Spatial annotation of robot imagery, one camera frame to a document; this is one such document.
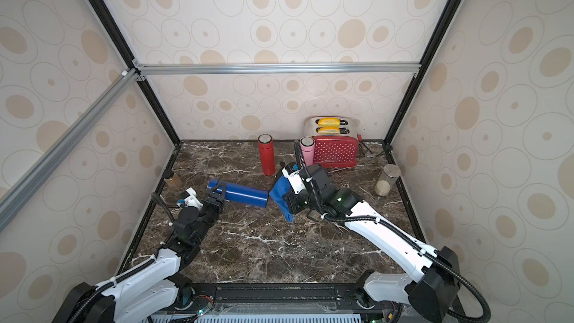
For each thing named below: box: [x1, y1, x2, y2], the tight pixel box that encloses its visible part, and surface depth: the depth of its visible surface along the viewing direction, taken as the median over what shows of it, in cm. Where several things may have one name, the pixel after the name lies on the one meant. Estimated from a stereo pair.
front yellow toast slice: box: [317, 124, 341, 135], surface depth 99 cm
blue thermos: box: [206, 178, 270, 208], surface depth 81 cm
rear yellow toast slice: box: [318, 117, 341, 128], surface depth 103 cm
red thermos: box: [257, 133, 276, 176], surface depth 97 cm
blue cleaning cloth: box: [269, 175, 294, 223], surface depth 74 cm
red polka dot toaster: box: [303, 115, 359, 168], surface depth 102 cm
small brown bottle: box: [163, 172, 184, 190], surface depth 99 cm
